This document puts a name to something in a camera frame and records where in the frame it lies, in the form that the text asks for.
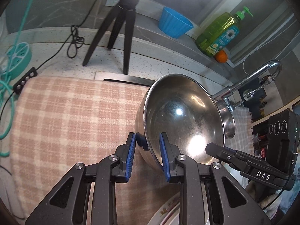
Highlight flexible faucet sprayer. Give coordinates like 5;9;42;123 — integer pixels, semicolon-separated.
242;74;276;101

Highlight chrome faucet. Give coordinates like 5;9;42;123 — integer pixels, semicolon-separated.
212;60;282;112

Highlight large steel bowl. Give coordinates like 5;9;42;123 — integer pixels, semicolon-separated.
135;74;226;171

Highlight black tripod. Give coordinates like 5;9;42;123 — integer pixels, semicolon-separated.
82;0;143;75

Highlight green dish soap bottle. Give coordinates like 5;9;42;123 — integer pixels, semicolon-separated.
196;6;254;58

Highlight teal cable reel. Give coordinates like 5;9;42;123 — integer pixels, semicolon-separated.
5;42;32;79

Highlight floral deep plate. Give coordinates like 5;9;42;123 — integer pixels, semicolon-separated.
148;187;182;225

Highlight red steel bowl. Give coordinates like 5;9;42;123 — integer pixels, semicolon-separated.
216;100;235;139

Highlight black inline remote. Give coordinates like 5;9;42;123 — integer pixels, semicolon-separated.
13;67;38;96

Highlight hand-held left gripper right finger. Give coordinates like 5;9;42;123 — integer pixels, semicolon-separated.
159;132;272;225

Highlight blue ribbed cup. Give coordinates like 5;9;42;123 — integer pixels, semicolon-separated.
158;7;194;38

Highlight dark knife block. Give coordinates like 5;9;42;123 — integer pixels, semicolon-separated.
244;75;268;120

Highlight orange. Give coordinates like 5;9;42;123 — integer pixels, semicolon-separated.
215;50;228;63

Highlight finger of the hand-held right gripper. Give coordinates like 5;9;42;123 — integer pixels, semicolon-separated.
205;142;249;169

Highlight bead chain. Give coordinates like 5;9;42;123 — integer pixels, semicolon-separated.
242;12;296;75

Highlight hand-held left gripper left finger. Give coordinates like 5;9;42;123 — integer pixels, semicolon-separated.
25;132;137;225

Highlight checkered cloth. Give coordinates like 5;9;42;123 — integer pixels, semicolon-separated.
9;76;255;221

